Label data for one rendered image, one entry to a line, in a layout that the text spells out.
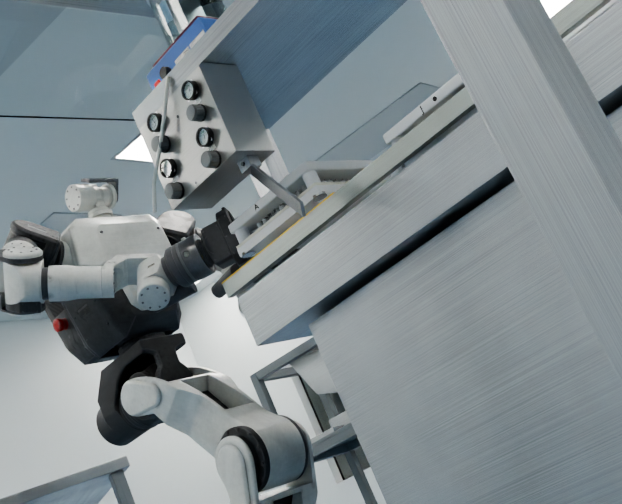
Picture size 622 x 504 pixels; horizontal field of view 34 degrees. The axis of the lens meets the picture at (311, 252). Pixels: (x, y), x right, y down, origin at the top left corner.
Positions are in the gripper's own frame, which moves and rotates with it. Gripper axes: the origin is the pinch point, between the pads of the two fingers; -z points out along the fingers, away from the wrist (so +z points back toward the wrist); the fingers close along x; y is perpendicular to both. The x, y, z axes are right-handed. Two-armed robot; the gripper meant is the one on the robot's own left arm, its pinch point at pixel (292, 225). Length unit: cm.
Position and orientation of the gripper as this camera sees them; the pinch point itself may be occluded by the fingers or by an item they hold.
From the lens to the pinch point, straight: 212.9
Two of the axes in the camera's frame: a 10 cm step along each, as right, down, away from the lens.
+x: 4.1, 8.6, -2.9
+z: -5.1, 4.8, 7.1
